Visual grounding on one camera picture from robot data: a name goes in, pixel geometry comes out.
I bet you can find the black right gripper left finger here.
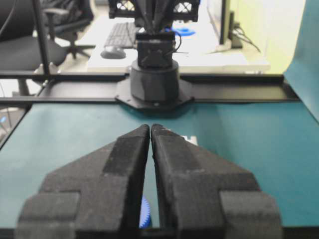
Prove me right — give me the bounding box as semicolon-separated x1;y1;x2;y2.
14;124;150;239

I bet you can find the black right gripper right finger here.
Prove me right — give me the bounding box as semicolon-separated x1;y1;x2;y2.
151;124;283;239

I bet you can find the small blue gear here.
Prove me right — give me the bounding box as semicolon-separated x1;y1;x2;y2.
139;196;152;229

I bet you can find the grey computer mouse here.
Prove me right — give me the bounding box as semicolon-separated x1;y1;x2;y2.
100;47;126;59

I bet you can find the white desk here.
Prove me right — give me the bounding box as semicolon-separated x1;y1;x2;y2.
86;0;272;73

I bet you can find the black computer keyboard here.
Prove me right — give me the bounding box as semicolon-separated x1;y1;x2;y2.
104;22;141;49

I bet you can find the black office chair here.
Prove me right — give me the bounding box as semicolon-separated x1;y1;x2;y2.
0;0;94;71

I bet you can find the black aluminium frame rail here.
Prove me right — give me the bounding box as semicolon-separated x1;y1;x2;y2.
0;72;299;110

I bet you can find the black vertical frame post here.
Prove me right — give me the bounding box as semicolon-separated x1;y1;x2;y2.
31;0;50;75

